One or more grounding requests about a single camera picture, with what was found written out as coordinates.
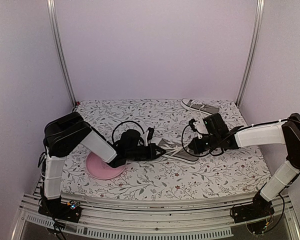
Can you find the aluminium front rail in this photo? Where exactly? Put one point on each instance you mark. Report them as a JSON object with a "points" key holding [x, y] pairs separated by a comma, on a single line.
{"points": [[116, 219]]}

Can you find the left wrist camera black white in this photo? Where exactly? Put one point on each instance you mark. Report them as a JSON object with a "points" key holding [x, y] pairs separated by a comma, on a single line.
{"points": [[148, 135]]}

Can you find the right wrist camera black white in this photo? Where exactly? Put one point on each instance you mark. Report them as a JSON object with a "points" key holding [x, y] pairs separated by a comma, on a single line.
{"points": [[195, 126]]}

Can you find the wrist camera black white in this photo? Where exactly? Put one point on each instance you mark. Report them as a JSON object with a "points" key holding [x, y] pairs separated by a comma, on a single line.
{"points": [[148, 135], [195, 126]]}

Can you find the left aluminium frame post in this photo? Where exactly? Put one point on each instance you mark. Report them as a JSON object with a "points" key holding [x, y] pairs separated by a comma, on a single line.
{"points": [[53, 19]]}

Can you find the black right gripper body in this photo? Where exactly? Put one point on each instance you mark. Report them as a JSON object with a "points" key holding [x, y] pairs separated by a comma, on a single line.
{"points": [[213, 143]]}

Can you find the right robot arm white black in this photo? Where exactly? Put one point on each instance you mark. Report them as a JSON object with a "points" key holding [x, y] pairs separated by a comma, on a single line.
{"points": [[285, 132]]}

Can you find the aluminium frame post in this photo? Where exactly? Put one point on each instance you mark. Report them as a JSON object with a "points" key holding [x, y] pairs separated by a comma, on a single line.
{"points": [[257, 25], [53, 19]]}

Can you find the right aluminium frame post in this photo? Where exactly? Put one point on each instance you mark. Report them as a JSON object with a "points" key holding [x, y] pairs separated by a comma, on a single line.
{"points": [[257, 25]]}

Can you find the floral patterned table mat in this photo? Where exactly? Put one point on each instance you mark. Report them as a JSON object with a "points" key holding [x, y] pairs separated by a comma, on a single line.
{"points": [[235, 172]]}

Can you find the grey sneaker with red sole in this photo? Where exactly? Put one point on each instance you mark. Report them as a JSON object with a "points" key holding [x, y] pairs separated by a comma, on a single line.
{"points": [[175, 151]]}

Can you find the pink plastic plate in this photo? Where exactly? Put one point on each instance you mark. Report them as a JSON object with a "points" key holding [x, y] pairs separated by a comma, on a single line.
{"points": [[100, 170]]}

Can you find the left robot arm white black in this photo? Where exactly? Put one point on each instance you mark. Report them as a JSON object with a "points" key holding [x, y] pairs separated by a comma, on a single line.
{"points": [[63, 135]]}

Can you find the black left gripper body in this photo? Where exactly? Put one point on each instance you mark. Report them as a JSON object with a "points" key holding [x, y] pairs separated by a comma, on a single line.
{"points": [[134, 154]]}

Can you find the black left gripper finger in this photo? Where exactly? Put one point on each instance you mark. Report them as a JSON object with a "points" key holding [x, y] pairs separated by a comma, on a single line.
{"points": [[159, 151], [157, 158]]}

